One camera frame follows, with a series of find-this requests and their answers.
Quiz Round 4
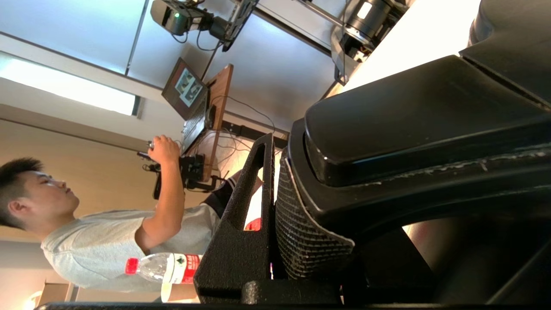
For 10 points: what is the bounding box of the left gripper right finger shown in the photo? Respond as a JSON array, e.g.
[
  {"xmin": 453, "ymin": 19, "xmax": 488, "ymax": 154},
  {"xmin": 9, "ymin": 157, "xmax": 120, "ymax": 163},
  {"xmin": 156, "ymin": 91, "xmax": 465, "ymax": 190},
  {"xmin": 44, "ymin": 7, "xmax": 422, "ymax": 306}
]
[{"xmin": 342, "ymin": 226, "xmax": 436, "ymax": 302}]

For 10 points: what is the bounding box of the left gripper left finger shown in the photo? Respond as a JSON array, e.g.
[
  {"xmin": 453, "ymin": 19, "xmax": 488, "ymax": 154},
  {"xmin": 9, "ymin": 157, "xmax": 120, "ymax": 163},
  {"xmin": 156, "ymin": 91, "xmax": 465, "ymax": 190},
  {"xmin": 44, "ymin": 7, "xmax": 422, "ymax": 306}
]
[{"xmin": 193, "ymin": 133, "xmax": 356, "ymax": 302}]

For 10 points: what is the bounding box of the black electric kettle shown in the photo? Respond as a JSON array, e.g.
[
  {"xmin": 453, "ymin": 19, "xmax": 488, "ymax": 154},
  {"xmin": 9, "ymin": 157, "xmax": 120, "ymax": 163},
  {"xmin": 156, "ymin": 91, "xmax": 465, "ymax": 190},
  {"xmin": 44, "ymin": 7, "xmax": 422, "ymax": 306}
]
[{"xmin": 286, "ymin": 0, "xmax": 551, "ymax": 307}]

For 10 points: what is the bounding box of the plastic water bottle red cap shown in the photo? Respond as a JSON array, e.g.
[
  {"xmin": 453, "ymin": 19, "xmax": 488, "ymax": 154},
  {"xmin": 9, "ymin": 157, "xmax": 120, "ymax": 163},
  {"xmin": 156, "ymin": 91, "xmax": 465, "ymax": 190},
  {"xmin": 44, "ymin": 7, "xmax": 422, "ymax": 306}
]
[{"xmin": 125, "ymin": 253, "xmax": 203, "ymax": 285}]

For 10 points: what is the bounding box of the person in grey t-shirt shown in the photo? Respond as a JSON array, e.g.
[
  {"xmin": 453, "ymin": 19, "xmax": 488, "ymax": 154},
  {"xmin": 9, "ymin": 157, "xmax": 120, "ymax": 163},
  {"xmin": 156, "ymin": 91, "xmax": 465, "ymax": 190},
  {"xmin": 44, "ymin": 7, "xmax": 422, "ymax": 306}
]
[{"xmin": 0, "ymin": 134, "xmax": 263, "ymax": 302}]

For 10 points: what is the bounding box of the black laptop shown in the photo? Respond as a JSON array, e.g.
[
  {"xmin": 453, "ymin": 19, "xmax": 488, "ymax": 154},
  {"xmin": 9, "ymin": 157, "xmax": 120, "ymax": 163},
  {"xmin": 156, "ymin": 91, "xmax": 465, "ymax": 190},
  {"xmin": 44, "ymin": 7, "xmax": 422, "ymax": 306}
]
[{"xmin": 161, "ymin": 57, "xmax": 211, "ymax": 155}]

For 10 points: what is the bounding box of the black camera with green light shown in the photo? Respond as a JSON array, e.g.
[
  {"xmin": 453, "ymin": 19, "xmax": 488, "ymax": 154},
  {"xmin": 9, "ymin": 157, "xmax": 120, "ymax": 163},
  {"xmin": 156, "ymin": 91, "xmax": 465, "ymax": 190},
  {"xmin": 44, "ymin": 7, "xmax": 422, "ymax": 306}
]
[{"xmin": 150, "ymin": 0, "xmax": 235, "ymax": 52}]

